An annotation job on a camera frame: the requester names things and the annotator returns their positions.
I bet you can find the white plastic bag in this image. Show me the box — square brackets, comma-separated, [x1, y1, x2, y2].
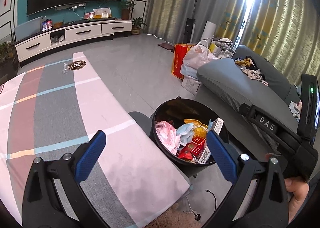
[183, 40, 218, 70]

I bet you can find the light blue face mask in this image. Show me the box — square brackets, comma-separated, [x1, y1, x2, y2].
[176, 123, 195, 146]

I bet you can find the red gold gift box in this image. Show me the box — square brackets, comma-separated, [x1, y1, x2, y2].
[176, 136, 206, 163]

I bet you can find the white paper roll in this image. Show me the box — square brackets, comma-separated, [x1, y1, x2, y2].
[200, 21, 216, 40]

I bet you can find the striped pink grey blanket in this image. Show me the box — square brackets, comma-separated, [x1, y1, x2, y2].
[1, 52, 190, 227]

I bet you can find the small floor potted plant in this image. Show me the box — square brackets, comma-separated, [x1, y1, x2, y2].
[131, 17, 147, 36]

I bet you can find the clothes pile on sofa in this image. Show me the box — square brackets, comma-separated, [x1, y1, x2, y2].
[234, 56, 268, 86]

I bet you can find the black upright vacuum cleaner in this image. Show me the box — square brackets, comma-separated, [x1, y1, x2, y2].
[183, 0, 197, 44]

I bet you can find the black cable on floor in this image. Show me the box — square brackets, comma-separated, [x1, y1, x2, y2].
[184, 189, 218, 222]

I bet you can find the grey sofa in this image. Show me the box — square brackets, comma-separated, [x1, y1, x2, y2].
[195, 45, 299, 160]

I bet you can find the white tv cabinet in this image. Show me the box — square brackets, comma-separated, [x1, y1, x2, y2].
[15, 19, 133, 63]

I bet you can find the red orange shopping bag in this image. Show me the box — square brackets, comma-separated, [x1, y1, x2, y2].
[171, 44, 194, 80]

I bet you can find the potted plant on cabinet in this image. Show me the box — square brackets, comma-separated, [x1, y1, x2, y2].
[120, 0, 136, 20]

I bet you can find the long white barcode box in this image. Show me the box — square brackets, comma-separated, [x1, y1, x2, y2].
[197, 117, 224, 165]

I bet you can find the patterned window curtain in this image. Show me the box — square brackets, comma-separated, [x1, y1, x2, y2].
[146, 0, 319, 83]

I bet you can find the grey panel on cabinet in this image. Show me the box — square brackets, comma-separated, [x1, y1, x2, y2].
[14, 17, 43, 43]

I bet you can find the person's right hand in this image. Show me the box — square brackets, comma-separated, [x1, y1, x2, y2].
[284, 177, 309, 223]

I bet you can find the black round trash bin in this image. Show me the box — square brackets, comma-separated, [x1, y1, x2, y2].
[150, 97, 218, 169]

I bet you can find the pink plastic bag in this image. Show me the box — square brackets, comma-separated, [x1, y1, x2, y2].
[155, 121, 180, 155]

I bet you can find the potted green plant left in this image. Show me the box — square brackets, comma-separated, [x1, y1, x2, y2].
[0, 41, 19, 85]

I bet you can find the blue red qr sign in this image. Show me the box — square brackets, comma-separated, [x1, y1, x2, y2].
[41, 19, 53, 32]

